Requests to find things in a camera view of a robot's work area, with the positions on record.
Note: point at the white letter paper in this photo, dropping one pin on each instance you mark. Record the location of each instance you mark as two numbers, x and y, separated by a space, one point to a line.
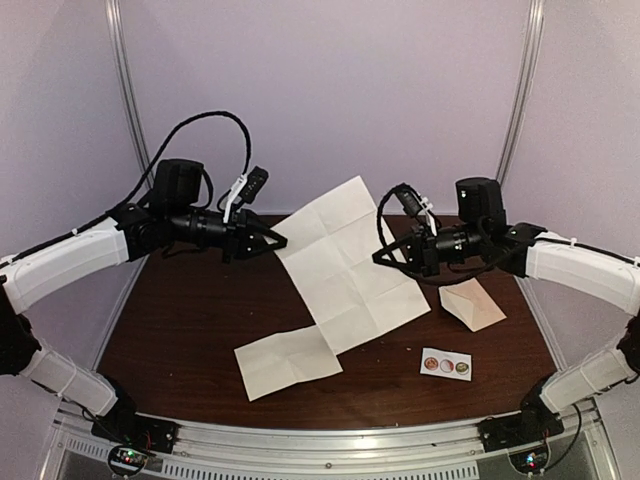
330 243

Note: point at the circuit board with leds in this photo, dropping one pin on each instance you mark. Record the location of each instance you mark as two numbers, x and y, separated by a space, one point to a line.
123 460
529 462

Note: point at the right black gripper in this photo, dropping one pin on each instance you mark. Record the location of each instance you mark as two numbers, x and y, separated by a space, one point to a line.
424 256

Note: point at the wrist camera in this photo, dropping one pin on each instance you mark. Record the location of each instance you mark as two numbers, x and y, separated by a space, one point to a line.
243 191
416 207

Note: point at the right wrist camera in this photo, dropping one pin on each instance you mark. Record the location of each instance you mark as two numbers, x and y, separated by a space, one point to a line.
416 207

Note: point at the beige paper envelope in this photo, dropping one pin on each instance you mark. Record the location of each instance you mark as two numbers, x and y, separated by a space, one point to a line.
470 303

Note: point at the front aluminium rail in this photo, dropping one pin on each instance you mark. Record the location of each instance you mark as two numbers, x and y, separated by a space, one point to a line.
449 450

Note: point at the white folded paper sheet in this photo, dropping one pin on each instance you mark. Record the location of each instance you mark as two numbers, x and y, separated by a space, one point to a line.
284 359

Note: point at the aluminium frame post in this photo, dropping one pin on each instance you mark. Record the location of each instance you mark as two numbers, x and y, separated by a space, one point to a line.
529 60
117 35

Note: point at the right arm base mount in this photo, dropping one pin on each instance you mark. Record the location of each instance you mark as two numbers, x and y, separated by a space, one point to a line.
497 433

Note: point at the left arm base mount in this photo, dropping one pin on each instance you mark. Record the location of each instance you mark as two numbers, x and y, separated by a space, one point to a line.
139 431

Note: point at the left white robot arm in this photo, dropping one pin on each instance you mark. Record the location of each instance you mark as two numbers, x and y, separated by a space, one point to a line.
166 214

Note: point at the left aluminium frame post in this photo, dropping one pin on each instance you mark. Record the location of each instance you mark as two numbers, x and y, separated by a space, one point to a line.
117 35

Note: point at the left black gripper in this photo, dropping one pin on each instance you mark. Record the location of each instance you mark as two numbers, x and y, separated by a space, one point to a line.
240 228

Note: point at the sticker sheet with three seals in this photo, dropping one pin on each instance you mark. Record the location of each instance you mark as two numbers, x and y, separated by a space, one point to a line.
446 364

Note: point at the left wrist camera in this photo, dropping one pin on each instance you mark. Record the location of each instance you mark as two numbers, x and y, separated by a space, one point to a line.
243 191

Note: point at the left circuit board with leds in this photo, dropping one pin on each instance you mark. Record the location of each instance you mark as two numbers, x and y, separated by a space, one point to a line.
123 460

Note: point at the right circuit board with leds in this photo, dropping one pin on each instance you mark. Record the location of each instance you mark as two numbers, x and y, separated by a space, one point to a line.
529 462

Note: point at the right aluminium frame post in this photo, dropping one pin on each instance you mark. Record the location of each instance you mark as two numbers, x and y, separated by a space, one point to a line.
529 60

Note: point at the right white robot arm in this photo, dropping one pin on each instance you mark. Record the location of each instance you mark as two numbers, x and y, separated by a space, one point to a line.
483 240

